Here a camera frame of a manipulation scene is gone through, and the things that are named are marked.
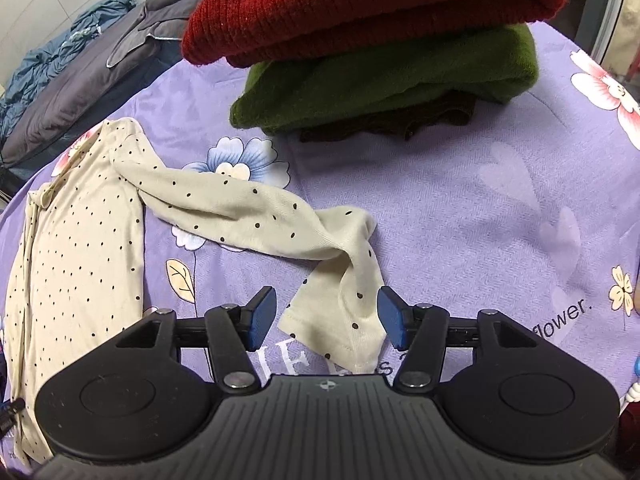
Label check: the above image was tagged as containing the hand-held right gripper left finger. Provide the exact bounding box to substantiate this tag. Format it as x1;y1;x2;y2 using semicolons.
114;286;278;395

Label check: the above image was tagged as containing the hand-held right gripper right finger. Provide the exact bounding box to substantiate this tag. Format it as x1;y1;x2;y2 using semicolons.
376;286;538;395

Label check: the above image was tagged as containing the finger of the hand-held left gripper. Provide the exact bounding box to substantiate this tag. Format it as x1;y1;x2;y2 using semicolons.
0;397;26;438

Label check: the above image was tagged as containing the cream polka dot shirt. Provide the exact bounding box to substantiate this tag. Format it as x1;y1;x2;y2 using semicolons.
2;119;388;466

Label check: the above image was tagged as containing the purple floral bedsheet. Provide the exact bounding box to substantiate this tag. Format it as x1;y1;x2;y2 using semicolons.
0;20;640;476

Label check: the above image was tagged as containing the dark brown garment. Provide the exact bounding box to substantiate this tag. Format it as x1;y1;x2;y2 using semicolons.
299;89;477;143

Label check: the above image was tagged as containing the green knitted sweater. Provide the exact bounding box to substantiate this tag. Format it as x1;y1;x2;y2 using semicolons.
229;24;541;136

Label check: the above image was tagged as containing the small white blue toy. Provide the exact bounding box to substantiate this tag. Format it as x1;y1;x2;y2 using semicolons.
620;357;640;406

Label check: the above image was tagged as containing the dark red cloth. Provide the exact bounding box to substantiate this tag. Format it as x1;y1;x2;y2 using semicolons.
617;402;640;463

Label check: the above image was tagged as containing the dark grey quilt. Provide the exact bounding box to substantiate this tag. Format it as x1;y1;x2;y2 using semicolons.
0;0;201;166

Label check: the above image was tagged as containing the red knitted sweater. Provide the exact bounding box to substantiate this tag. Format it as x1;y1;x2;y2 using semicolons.
181;0;568;68

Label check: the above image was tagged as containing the grey garment with piping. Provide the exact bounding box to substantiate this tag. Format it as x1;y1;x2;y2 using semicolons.
105;0;231;68

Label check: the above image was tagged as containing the blue crumpled blanket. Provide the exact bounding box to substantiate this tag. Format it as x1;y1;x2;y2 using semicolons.
0;0;138;141

